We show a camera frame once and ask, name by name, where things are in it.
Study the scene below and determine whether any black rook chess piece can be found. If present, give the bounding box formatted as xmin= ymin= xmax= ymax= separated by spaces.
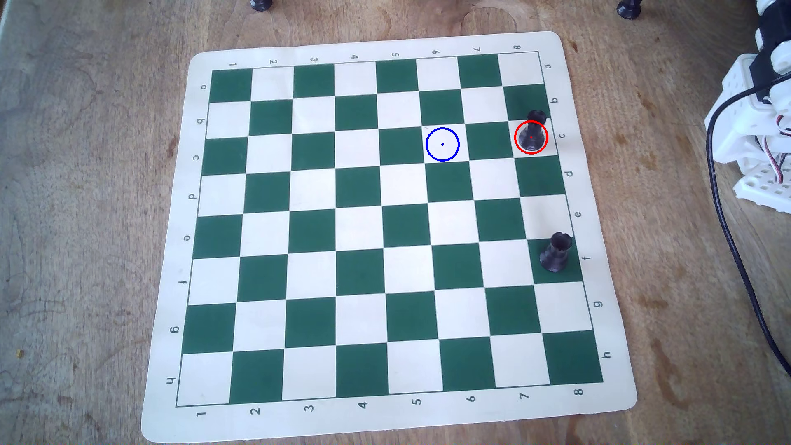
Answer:
xmin=539 ymin=232 xmax=573 ymax=273
xmin=519 ymin=110 xmax=548 ymax=152

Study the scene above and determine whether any black cable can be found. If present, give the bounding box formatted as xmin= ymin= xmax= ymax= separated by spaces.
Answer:
xmin=706 ymin=85 xmax=791 ymax=377

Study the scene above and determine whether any green and white chess mat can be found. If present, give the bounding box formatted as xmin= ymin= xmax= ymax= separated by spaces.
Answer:
xmin=141 ymin=31 xmax=639 ymax=444

